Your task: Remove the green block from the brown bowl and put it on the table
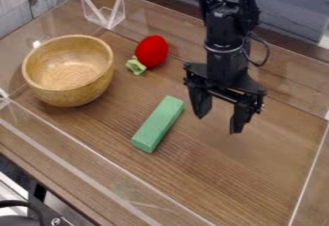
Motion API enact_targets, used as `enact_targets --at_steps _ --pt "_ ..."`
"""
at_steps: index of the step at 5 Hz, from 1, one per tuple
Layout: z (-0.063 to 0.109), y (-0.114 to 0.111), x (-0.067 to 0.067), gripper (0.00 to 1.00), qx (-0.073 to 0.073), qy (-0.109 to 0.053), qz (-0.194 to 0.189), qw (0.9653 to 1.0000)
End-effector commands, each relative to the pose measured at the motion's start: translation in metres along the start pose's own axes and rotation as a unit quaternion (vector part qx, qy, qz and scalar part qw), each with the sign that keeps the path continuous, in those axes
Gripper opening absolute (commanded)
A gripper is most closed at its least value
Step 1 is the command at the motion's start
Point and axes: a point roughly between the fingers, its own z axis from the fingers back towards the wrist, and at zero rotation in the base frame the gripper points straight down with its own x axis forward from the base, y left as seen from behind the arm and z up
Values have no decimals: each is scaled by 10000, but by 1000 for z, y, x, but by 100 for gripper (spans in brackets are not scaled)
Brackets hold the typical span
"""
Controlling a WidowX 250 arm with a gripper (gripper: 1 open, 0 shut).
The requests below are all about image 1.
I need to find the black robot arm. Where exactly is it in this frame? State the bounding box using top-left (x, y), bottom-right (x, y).
top-left (183, 0), bottom-right (267, 134)

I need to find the green rectangular block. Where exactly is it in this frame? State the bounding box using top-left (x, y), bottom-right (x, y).
top-left (130, 95), bottom-right (184, 153)

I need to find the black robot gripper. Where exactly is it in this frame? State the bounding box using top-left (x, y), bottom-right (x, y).
top-left (183, 42), bottom-right (267, 134)

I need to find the black metal table clamp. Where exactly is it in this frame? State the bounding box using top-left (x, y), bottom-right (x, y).
top-left (26, 181), bottom-right (74, 226)

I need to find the black cable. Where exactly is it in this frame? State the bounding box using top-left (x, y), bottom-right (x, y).
top-left (244, 31), bottom-right (271, 68)

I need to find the clear acrylic corner bracket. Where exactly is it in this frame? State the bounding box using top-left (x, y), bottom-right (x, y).
top-left (81, 0), bottom-right (125, 30)

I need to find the red plush strawberry toy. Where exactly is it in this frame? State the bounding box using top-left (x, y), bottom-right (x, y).
top-left (125, 35), bottom-right (168, 76)

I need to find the brown wooden bowl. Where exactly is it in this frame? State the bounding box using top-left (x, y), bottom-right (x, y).
top-left (21, 35), bottom-right (114, 107)

